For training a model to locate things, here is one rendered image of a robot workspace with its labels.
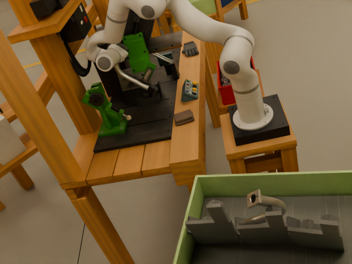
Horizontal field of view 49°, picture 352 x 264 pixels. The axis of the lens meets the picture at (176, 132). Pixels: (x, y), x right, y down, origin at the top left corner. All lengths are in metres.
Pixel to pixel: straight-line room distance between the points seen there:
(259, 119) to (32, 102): 0.99
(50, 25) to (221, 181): 1.00
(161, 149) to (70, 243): 1.33
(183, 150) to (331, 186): 0.67
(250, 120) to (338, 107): 1.67
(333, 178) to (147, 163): 0.82
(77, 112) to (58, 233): 1.21
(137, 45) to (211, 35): 0.65
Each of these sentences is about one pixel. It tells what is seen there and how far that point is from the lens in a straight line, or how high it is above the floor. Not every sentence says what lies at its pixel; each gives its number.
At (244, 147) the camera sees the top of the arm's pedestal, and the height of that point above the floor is 0.85.
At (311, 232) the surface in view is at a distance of 1.23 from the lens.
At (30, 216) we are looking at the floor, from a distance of 3.40.
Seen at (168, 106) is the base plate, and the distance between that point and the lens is 2.14.
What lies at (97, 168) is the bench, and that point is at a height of 0.88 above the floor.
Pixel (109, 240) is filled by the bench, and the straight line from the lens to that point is 2.25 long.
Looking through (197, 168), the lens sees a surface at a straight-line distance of 1.77.
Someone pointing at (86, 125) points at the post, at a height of 0.94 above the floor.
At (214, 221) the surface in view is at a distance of 1.27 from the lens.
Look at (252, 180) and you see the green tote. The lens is 1.53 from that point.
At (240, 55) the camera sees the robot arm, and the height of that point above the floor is 1.30.
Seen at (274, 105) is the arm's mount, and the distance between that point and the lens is 1.92.
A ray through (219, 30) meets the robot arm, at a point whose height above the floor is 1.37.
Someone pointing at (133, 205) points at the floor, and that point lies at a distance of 2.97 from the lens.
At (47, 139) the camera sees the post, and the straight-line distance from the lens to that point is 1.81.
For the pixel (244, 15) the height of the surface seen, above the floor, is 0.06.
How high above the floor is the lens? 2.02
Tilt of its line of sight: 35 degrees down
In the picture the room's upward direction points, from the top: 19 degrees counter-clockwise
